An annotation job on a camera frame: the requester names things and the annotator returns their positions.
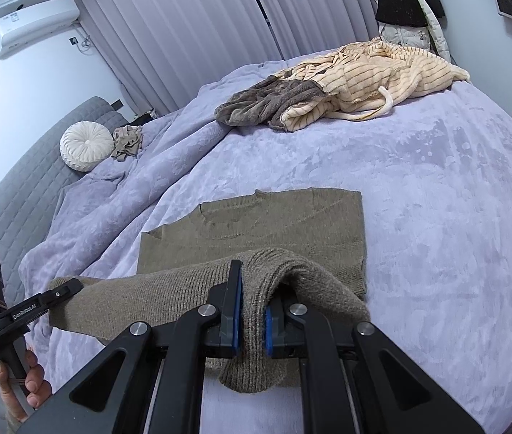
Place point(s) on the black speckled cloth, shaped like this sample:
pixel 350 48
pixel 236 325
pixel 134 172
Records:
pixel 400 9

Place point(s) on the olive knit sweater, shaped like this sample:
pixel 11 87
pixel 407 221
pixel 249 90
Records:
pixel 283 230

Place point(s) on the crumpled beige cloth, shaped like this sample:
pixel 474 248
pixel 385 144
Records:
pixel 127 142

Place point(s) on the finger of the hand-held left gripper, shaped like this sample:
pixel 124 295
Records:
pixel 64 294

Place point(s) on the cream striped garment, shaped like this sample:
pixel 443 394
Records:
pixel 373 79

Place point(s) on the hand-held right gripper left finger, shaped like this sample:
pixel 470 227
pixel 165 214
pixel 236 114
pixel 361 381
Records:
pixel 236 312

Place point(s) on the lavender plush blanket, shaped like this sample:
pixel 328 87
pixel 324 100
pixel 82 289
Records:
pixel 418 190

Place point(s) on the grey quilted headboard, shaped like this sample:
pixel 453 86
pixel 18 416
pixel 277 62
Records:
pixel 25 190

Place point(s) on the grey-brown fleece garment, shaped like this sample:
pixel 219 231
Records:
pixel 265 99

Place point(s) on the white wall air conditioner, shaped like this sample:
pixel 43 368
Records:
pixel 34 25

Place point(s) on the round white pleated pillow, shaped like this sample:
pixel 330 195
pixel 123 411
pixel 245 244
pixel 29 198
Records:
pixel 86 147

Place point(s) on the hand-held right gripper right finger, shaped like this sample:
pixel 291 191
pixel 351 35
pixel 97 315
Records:
pixel 268 332

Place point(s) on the white hanging jacket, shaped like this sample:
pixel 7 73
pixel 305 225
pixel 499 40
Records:
pixel 400 38

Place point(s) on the pale pleated curtain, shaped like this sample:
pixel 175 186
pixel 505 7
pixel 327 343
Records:
pixel 192 31

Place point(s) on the person's left hand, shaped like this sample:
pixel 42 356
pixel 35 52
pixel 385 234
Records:
pixel 34 386

